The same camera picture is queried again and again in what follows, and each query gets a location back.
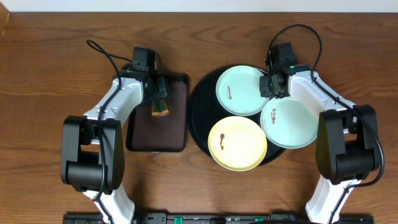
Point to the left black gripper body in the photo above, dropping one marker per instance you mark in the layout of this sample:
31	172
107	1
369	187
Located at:
161	89

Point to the pale green plate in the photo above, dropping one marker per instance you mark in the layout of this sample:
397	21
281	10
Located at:
237	90
287	123

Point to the green and orange sponge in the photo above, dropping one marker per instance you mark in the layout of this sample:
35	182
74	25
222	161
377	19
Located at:
159	108

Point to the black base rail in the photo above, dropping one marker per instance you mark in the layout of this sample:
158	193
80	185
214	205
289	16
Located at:
163	218

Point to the black rectangular water tray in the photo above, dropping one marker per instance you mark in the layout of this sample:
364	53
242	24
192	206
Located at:
166	133

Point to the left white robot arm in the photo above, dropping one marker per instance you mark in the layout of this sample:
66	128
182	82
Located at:
92	144

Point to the yellow plate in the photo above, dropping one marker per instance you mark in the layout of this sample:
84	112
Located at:
237	143

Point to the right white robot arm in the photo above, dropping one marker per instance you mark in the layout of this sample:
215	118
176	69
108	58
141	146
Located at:
348	152

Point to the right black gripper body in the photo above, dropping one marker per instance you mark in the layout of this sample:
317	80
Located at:
267	88

